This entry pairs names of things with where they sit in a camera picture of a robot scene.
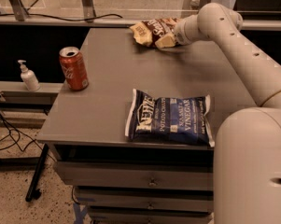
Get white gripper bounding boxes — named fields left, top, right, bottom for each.
left=155, top=15, right=208, bottom=49

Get black cable on ledge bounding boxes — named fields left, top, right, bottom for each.
left=0, top=12, right=123, bottom=22

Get black metal floor bar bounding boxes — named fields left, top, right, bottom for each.
left=25, top=145, right=49, bottom=203

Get white pump bottle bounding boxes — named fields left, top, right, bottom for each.
left=18, top=60, right=40, bottom=91

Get red soda can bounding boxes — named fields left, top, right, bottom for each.
left=59, top=47, right=89, bottom=91

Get metal railing frame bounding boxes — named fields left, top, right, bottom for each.
left=0, top=0, right=281, bottom=30

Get blue Kettle chip bag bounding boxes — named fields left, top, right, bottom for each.
left=125, top=89, right=215, bottom=147

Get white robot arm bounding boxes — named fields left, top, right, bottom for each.
left=174, top=3, right=281, bottom=224

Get black floor cables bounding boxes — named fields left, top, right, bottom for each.
left=0, top=91, right=46, bottom=161

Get brown chip bag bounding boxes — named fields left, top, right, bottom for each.
left=130, top=18, right=180, bottom=48

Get grey drawer cabinet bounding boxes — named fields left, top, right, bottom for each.
left=37, top=28, right=255, bottom=224

